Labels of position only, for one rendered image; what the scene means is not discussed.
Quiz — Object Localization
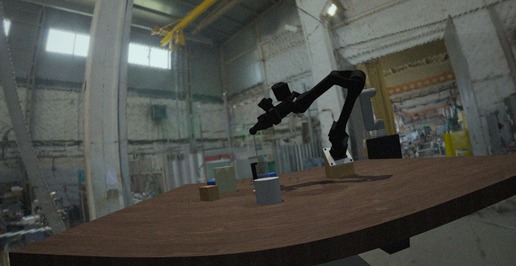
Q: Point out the french press coffee maker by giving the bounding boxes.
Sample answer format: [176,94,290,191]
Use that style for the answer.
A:
[248,127,270,185]

